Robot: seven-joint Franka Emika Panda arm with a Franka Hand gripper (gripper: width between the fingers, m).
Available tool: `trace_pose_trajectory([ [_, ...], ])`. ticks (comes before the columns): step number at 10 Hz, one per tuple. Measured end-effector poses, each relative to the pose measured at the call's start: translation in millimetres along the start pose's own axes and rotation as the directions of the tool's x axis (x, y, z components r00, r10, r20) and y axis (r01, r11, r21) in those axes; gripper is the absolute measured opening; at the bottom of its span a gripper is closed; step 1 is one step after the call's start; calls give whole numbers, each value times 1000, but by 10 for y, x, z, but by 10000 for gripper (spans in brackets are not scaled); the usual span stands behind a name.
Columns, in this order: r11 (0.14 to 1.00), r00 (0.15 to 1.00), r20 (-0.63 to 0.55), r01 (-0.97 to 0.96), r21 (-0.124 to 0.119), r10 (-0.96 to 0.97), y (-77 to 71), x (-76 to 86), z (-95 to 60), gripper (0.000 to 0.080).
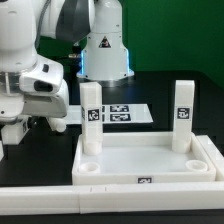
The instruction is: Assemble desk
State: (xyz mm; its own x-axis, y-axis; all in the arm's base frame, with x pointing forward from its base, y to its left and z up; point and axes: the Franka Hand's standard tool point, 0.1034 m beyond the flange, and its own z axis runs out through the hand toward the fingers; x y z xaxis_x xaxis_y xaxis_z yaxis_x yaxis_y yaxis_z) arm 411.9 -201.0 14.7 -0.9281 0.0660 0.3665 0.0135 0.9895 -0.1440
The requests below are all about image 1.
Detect white fence bar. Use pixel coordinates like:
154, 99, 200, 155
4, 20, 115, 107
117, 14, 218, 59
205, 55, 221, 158
0, 182, 224, 215
197, 135, 224, 182

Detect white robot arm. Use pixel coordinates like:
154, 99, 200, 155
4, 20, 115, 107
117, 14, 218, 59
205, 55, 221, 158
0, 0, 134, 124

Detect white marker sheet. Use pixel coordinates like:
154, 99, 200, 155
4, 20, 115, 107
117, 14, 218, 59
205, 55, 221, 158
64, 104, 153, 125

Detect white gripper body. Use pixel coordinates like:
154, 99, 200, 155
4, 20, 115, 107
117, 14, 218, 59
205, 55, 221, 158
0, 55, 69, 124

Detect black cables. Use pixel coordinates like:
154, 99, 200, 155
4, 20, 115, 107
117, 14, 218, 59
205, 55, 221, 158
59, 53, 83, 61

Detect white desk top tray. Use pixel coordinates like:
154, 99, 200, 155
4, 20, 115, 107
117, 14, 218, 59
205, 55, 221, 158
72, 132, 217, 185

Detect white front fence bar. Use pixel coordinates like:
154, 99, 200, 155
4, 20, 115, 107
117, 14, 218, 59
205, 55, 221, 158
0, 182, 224, 215

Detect white block left edge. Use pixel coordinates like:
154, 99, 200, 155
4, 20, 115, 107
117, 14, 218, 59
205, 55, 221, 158
0, 141, 4, 161

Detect white right fence bar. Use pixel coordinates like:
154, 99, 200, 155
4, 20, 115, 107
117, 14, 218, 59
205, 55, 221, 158
197, 135, 224, 182

